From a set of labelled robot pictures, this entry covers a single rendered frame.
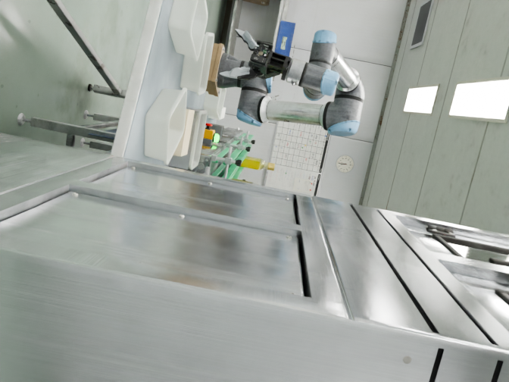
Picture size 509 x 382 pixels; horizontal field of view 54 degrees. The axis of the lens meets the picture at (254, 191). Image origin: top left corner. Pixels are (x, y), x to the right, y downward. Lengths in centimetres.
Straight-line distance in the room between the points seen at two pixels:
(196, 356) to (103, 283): 13
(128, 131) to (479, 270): 89
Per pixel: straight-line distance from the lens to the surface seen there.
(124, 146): 134
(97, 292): 56
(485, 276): 93
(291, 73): 153
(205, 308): 54
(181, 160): 188
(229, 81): 218
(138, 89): 138
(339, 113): 197
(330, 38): 167
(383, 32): 822
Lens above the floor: 112
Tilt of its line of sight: 1 degrees down
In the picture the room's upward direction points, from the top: 101 degrees clockwise
